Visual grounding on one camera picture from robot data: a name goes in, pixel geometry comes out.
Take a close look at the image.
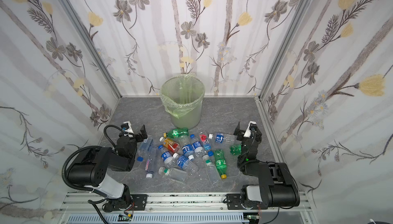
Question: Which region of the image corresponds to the clear bottle blue cap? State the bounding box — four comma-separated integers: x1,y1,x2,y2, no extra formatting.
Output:
137,137,153,162

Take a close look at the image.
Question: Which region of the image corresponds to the crushed green bottle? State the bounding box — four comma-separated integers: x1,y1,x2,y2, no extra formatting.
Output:
230,144,242,156

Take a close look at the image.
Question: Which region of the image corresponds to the clear bottle blue label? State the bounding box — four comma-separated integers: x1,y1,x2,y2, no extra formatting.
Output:
173,153,199,175
209,132,236,145
190,134,205,157
179,135,194,161
158,145,176,168

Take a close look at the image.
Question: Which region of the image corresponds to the clear bottle pink label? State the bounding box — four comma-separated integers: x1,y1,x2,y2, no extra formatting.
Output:
145,146,159,179

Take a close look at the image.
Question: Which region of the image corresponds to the orange red tea bottle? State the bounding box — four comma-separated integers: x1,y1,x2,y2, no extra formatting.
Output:
160,137,180,153

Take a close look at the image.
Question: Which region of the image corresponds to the Fiji bottle pink flower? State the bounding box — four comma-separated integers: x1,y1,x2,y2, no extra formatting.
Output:
199,131,214,157

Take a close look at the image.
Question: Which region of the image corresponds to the green bottle yellow cap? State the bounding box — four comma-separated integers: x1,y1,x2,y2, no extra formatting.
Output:
163,128,189,139
214,149,227,179

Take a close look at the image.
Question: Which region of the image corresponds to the clear bottle green ring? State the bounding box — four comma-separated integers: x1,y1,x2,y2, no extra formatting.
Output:
205,159,222,185
158,166,188,183

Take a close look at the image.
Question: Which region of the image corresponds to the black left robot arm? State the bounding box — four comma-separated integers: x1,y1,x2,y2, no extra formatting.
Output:
61,122,148,214

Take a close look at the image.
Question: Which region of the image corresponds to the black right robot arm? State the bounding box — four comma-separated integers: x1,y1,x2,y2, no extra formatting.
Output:
233,121,300,210

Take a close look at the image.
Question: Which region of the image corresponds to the green lined waste bin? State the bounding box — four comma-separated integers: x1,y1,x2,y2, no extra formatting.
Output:
160,74,205,129

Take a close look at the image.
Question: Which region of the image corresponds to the green bottle yellow cap top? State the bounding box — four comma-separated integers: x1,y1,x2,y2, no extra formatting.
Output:
163,128,189,139

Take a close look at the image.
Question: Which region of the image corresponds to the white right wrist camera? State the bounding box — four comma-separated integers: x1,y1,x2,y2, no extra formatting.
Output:
244,121,256,138

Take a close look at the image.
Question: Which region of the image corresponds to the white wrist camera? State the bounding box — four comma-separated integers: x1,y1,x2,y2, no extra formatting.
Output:
121,121,134,135
244,121,256,138

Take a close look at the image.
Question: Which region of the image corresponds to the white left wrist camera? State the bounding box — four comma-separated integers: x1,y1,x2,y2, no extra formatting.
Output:
121,121,134,135

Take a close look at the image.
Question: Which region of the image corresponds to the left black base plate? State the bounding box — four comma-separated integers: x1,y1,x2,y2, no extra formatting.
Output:
131,194,148,211

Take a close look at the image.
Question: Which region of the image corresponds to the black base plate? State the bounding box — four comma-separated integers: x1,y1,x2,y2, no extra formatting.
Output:
131,194,148,211
223,193,245,210

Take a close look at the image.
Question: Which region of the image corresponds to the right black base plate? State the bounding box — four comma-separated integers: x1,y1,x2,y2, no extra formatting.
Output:
223,193,245,210

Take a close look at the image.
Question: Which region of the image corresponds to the aluminium mounting rail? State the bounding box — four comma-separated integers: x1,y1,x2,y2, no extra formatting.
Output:
55,192,312,220

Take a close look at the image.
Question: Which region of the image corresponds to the white slotted cable duct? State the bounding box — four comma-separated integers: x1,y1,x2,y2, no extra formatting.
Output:
67,212,250,224

